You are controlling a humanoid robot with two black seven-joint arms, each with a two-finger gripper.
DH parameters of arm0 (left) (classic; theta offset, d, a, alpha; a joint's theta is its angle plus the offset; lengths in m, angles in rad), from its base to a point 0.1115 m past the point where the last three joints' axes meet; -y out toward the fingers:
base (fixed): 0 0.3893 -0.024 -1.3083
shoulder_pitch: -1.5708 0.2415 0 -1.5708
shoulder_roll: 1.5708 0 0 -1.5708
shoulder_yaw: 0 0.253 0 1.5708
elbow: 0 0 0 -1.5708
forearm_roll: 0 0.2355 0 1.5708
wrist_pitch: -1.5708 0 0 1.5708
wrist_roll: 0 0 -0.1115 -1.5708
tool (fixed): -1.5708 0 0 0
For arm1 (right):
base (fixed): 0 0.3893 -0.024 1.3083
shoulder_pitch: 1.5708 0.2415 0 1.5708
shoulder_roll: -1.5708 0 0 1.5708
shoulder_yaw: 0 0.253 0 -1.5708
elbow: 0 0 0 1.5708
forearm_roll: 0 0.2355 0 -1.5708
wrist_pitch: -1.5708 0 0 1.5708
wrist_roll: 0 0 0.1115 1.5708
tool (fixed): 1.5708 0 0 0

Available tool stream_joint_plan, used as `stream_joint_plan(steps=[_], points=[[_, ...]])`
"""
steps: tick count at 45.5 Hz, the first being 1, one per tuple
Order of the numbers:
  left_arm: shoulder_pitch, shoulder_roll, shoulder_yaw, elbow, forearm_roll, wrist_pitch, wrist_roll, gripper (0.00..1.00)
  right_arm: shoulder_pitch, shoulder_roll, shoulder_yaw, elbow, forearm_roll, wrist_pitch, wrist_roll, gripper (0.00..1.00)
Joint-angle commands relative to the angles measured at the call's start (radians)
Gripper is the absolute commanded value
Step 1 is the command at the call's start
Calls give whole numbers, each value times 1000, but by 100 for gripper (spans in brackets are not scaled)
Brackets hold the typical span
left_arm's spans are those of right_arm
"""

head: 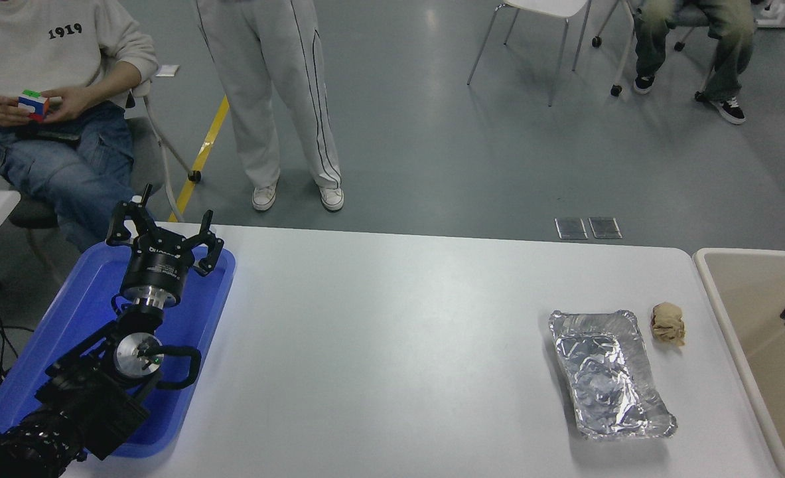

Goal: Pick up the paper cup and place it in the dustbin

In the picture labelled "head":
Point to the large pale bin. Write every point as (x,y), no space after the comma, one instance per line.
(757,292)

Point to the standing person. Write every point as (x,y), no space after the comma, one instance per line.
(266,79)

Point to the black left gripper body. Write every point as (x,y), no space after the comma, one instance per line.
(155,269)

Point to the seated person on wheeled chair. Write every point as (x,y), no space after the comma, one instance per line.
(724,40)

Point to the seated person with cube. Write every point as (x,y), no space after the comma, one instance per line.
(54,46)

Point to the grey floor plate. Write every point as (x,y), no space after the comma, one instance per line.
(570,228)
(604,227)

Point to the silver foil tray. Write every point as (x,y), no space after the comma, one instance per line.
(604,378)

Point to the person's right hand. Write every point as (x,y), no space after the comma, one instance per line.
(4,111)

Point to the white paper sheet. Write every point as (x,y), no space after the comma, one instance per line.
(167,70)

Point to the wheeled office chair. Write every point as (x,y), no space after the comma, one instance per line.
(687,16)

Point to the person's left hand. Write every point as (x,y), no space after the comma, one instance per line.
(70,103)

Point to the colourful puzzle cube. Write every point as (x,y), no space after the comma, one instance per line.
(33,106)

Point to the blue plastic tray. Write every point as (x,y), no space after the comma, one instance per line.
(73,312)

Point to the white metal-legged chair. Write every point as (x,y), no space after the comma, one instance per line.
(551,5)

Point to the black phone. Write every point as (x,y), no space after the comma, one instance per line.
(50,135)

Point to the crumpled tan paper ball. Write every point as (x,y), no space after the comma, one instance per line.
(668,324)

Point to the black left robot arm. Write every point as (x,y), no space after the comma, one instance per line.
(87,398)

